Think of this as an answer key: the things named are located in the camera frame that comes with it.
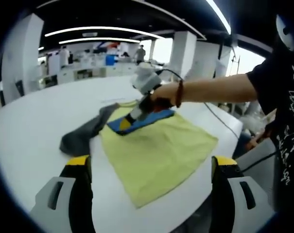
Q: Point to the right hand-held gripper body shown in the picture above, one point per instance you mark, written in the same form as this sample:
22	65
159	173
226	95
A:
145	78

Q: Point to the white pillar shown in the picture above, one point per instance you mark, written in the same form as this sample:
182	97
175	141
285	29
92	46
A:
183	53
22	60

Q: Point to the ceiling light strip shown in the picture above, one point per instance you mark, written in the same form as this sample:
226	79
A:
100	28
100	38
219	14

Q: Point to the yellow grey blue garment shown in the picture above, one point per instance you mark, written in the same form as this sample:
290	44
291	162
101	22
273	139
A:
156	155

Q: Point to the grey chair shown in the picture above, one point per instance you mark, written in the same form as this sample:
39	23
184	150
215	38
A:
256	151

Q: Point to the white worn device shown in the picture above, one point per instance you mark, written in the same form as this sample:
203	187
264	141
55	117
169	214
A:
286	34

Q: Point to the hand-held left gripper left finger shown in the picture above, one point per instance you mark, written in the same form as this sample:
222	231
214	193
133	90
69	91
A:
78	194

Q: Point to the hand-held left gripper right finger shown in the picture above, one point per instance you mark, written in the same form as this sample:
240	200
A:
222	194

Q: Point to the person's right hand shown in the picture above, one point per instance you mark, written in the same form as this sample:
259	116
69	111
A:
165	93

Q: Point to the blue storage box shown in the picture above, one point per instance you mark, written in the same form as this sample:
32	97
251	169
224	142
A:
110	60

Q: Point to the person in black t-shirt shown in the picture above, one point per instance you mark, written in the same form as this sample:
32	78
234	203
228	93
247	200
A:
287	121

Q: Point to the white counter cabinets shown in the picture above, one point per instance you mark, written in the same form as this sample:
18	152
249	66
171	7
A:
88	72

